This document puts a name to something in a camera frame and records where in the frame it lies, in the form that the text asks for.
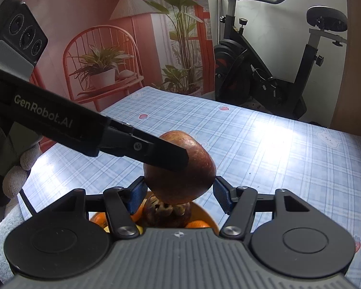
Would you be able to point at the wall poster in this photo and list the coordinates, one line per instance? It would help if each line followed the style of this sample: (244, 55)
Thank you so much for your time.
(102, 36)

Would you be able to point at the blue checked tablecloth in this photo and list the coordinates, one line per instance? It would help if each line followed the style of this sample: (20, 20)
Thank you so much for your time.
(273, 162)

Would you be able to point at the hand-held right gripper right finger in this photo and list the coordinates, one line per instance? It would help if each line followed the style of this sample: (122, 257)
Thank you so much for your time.
(222, 195)

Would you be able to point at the white fleece cloth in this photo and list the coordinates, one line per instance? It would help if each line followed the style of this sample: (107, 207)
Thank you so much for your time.
(1, 240)

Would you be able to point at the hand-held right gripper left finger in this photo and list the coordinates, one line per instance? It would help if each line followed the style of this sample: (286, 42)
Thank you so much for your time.
(138, 194)

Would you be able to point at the person's left hand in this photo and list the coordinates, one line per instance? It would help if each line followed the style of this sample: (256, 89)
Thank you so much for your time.
(16, 180)

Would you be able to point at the black exercise bike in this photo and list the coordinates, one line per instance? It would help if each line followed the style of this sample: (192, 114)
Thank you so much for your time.
(243, 66)

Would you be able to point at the orange bowl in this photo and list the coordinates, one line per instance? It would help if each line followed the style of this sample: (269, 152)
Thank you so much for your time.
(209, 218)

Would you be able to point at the wooden door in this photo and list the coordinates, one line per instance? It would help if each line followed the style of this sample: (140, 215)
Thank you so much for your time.
(356, 51)

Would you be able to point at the brown mangosteen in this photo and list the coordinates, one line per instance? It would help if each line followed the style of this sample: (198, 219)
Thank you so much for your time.
(165, 212)

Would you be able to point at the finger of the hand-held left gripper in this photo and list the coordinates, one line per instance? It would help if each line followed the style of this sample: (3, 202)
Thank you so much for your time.
(165, 156)

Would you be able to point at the red apple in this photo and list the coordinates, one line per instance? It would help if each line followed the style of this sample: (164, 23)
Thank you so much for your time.
(183, 171)

